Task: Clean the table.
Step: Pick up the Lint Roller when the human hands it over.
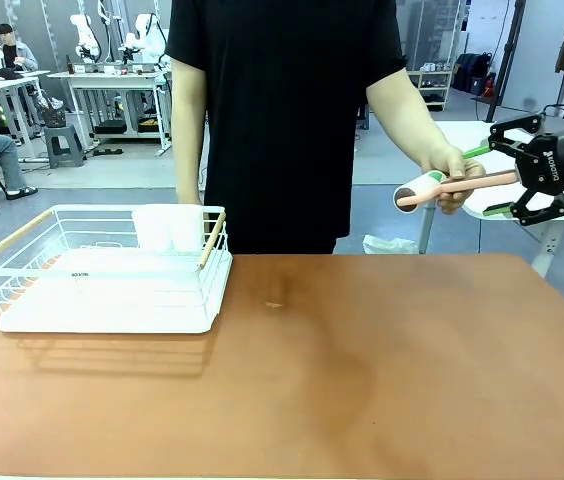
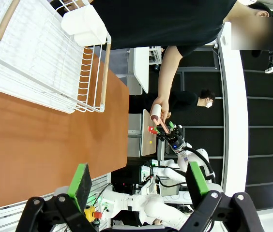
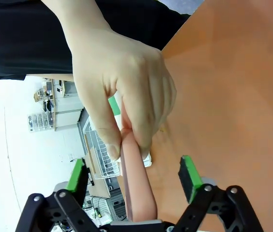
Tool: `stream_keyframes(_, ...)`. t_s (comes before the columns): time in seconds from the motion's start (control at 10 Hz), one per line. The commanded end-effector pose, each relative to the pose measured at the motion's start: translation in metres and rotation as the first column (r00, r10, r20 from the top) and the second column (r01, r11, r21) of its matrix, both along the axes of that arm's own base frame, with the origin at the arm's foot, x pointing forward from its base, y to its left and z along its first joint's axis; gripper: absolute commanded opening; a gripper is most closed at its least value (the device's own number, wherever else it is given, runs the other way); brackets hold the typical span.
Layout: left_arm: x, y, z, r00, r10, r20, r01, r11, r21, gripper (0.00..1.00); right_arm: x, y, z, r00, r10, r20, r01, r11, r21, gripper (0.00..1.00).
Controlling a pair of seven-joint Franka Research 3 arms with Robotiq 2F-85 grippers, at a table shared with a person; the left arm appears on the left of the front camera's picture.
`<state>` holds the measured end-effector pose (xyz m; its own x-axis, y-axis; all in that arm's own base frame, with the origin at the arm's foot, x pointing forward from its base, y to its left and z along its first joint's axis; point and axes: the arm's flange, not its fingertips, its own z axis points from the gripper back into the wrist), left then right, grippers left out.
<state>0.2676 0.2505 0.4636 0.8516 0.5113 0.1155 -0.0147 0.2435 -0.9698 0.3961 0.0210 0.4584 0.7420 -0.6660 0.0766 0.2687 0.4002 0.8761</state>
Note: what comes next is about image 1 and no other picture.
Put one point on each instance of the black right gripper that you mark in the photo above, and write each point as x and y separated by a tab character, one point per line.
544	162

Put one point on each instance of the person's right forearm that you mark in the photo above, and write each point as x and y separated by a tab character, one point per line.
188	135

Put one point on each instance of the person's left forearm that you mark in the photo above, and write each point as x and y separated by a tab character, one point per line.
402	115

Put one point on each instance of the person's left hand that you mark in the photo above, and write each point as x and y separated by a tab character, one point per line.
454	172

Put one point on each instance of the white side table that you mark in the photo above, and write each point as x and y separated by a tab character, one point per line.
472	132

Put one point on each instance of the red fire extinguisher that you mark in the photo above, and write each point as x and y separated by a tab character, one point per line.
489	86

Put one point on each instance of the dark blue backpack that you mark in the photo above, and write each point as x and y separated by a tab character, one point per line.
472	72

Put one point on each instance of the black stand pole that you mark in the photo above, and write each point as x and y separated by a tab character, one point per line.
509	50

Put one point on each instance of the wooden shoe shelf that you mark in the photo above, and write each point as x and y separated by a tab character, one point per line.
432	87

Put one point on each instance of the white plastic bag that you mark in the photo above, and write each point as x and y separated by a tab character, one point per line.
387	245

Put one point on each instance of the black t-shirt torso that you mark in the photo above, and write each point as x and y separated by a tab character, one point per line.
282	115

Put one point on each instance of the white cutlery holder cup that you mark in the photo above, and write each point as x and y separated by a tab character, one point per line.
169	227

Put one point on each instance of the white lab table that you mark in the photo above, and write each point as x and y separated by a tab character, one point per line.
112	82

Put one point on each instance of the white drip tray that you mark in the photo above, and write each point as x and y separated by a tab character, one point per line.
112	305

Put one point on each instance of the grey plastic stool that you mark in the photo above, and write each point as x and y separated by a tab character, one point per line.
63	146

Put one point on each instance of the brown glass bottle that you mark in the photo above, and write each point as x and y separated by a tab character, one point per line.
68	64

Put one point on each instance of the dark mesh basket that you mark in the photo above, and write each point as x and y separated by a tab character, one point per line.
54	118

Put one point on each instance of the seated person denim jacket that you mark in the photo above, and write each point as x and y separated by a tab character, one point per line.
17	52

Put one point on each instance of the white office desk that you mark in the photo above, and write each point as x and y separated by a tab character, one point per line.
9	87

